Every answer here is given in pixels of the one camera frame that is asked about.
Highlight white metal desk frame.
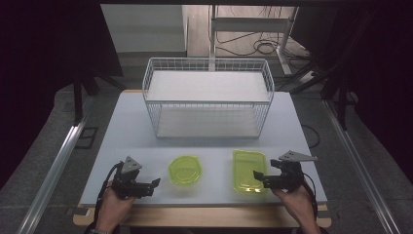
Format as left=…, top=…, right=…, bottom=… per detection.
left=208, top=4, right=300, bottom=78

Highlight black metal stand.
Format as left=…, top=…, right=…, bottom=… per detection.
left=289, top=60, right=359, bottom=132
left=72, top=60, right=127, bottom=127

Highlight person's left hand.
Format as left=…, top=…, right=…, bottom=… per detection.
left=96, top=180, right=136, bottom=231

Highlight white wire basket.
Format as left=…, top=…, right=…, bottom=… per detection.
left=141, top=57, right=276, bottom=140

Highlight black floor cables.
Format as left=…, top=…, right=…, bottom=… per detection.
left=215, top=5, right=311, bottom=62

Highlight rectangular green-lidded plastic container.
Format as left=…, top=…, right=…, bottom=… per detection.
left=232, top=148, right=269, bottom=195

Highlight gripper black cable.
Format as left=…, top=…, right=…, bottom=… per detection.
left=303, top=179, right=319, bottom=222
left=94, top=161, right=124, bottom=213

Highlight dark curtain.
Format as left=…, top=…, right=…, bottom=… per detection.
left=0, top=0, right=125, bottom=190
left=293, top=0, right=413, bottom=176

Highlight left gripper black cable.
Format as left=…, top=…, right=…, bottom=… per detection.
left=94, top=161, right=124, bottom=213

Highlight person's right hand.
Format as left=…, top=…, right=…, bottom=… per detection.
left=272, top=184, right=319, bottom=226

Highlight aluminium rail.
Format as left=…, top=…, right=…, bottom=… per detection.
left=16, top=97, right=95, bottom=234
left=322, top=98, right=403, bottom=234

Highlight black floor bracket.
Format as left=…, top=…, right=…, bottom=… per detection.
left=74, top=126, right=99, bottom=150

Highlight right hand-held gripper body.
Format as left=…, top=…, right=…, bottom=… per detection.
left=271, top=149, right=319, bottom=193

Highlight black looped cable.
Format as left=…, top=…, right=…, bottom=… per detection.
left=300, top=123, right=321, bottom=150

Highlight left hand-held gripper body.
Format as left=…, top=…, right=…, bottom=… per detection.
left=111, top=156, right=149, bottom=200

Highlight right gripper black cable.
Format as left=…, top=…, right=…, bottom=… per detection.
left=303, top=179, right=319, bottom=222

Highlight round green-lidded plastic container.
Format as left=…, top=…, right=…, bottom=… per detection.
left=167, top=154, right=204, bottom=187

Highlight white cabinet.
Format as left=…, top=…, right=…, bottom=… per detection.
left=100, top=3, right=189, bottom=60

